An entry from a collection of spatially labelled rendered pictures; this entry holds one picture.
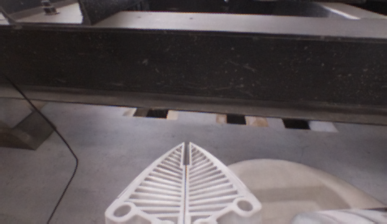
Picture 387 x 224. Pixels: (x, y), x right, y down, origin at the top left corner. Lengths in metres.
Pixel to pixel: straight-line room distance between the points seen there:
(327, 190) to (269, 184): 0.14
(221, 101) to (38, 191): 0.93
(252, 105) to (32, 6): 0.66
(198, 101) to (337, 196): 0.43
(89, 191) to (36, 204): 0.21
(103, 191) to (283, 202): 0.73
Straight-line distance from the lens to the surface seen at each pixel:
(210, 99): 0.51
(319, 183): 0.53
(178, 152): 0.18
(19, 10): 0.57
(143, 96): 0.54
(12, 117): 1.15
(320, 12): 0.76
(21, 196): 1.10
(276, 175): 0.48
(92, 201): 0.89
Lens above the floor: 0.76
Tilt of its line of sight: 43 degrees down
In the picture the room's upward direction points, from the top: straight up
